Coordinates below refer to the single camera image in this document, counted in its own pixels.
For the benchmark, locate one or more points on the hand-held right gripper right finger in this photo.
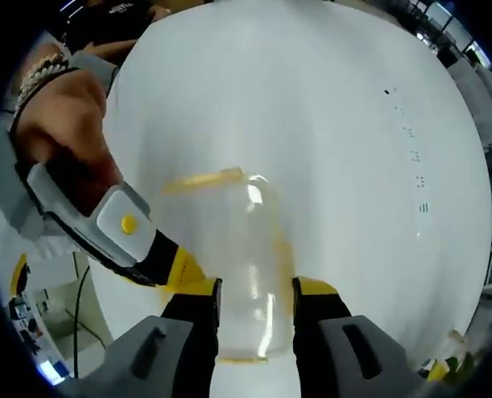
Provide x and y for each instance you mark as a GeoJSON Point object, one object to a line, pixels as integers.
{"type": "Point", "coordinates": [332, 331]}

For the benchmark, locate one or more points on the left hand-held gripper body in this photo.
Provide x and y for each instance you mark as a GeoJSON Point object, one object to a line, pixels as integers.
{"type": "Point", "coordinates": [121, 228]}

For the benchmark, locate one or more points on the clear plastic buckle box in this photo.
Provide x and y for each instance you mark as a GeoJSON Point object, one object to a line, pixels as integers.
{"type": "Point", "coordinates": [237, 257]}

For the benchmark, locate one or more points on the person's black shirt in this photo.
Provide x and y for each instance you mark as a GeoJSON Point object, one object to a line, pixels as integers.
{"type": "Point", "coordinates": [113, 20]}

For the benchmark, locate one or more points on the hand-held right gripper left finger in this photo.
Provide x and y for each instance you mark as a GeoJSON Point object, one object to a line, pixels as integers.
{"type": "Point", "coordinates": [179, 331]}

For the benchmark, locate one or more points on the person's left hand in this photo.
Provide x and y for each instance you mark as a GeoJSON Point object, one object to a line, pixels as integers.
{"type": "Point", "coordinates": [67, 124]}

